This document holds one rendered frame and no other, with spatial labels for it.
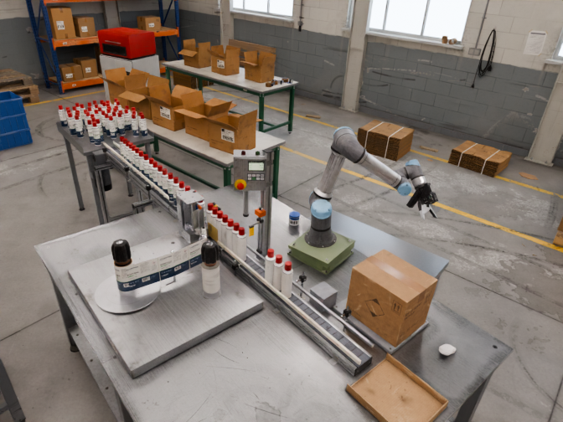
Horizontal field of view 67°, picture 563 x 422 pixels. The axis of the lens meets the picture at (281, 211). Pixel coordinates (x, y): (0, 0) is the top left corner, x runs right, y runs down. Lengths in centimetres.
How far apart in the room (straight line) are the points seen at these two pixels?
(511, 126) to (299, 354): 575
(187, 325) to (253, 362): 35
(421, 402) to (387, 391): 14
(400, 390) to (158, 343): 103
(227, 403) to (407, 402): 71
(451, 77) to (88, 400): 631
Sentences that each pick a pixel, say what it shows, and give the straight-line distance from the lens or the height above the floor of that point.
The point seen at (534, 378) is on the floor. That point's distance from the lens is 348.
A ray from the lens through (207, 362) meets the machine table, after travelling 195.
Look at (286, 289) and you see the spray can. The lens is 210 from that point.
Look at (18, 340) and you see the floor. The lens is 352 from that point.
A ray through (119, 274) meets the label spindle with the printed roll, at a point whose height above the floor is 103.
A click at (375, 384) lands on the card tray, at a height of 83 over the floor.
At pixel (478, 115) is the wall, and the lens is 725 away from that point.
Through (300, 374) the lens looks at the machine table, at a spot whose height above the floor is 83.
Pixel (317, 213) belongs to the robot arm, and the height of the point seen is 111.
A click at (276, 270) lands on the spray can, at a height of 102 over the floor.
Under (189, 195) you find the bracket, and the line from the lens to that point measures 247.
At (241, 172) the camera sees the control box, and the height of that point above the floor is 140.
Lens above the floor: 232
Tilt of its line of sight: 31 degrees down
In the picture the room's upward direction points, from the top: 3 degrees clockwise
